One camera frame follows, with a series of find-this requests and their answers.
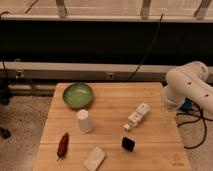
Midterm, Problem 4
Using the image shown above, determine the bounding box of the green bowl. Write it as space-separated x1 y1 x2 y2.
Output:
63 83 94 109

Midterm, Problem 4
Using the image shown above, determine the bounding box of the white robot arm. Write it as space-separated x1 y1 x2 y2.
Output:
161 61 213 123

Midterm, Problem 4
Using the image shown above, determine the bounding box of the black eraser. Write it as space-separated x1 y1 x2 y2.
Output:
122 137 135 152

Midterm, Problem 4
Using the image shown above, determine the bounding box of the white ceramic cup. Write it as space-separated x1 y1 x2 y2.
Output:
77 109 93 133

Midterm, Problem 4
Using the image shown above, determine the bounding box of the white sponge block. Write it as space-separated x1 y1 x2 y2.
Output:
84 147 106 171

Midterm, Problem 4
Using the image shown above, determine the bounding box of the black cable on wall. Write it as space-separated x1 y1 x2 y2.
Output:
127 13 165 82

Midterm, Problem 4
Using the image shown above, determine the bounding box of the white plastic bottle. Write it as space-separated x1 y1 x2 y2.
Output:
123 103 150 131

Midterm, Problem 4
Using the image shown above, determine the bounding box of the red chili pepper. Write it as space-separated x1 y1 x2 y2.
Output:
57 133 69 159

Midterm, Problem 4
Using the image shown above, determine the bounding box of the black object on floor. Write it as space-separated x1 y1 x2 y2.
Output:
0 127 11 139

